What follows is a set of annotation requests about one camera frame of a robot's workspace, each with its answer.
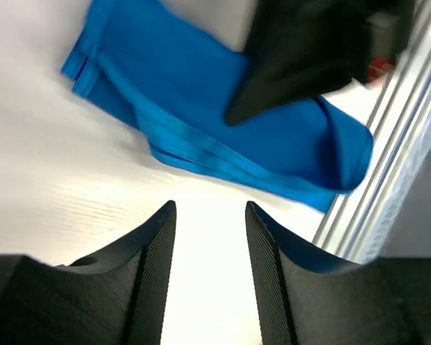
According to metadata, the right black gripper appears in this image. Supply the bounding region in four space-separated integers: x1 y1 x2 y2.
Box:
225 1 415 126

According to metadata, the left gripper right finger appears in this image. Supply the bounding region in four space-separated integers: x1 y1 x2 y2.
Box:
245 202 431 345

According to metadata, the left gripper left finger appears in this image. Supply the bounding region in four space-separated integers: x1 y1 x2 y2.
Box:
0 201 176 345

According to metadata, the blue cloth napkin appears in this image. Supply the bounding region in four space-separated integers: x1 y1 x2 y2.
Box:
60 0 375 213

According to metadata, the aluminium front rail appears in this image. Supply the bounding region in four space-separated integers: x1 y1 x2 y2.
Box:
312 24 431 265

